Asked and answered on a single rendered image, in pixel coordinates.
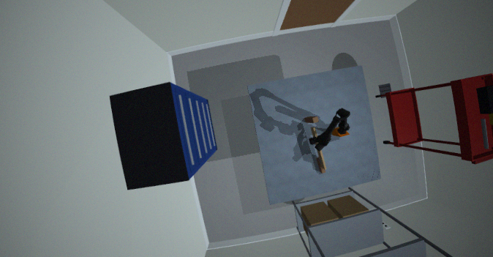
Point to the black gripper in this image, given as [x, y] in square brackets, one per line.
[314, 139]

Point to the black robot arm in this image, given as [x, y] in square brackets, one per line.
[325, 137]

